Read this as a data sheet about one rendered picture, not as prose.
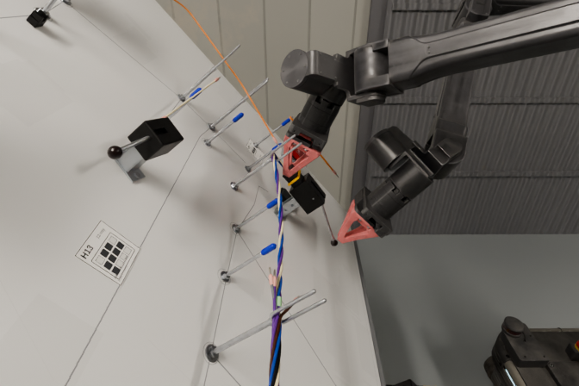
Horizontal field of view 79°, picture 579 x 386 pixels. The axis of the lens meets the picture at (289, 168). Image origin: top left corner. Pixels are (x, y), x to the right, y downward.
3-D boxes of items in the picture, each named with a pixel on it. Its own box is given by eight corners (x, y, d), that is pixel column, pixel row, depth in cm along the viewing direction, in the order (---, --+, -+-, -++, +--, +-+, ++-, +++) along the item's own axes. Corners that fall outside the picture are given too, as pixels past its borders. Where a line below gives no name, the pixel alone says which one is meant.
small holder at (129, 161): (66, 162, 36) (109, 120, 33) (127, 146, 44) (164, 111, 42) (95, 198, 36) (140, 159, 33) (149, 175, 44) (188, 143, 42)
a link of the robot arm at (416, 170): (436, 177, 58) (440, 178, 63) (407, 147, 60) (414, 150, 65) (403, 204, 60) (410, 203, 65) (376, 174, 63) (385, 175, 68)
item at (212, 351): (220, 349, 38) (326, 292, 33) (216, 366, 36) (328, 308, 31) (206, 340, 37) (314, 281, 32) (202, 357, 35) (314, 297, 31)
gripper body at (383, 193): (358, 214, 61) (390, 186, 58) (357, 191, 70) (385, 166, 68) (384, 239, 61) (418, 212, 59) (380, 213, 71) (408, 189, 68)
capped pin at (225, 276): (218, 276, 44) (270, 243, 41) (222, 269, 45) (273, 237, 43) (226, 284, 44) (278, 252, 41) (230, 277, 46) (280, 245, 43)
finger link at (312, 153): (266, 171, 62) (289, 124, 58) (274, 158, 68) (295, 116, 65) (301, 189, 62) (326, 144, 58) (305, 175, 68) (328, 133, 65)
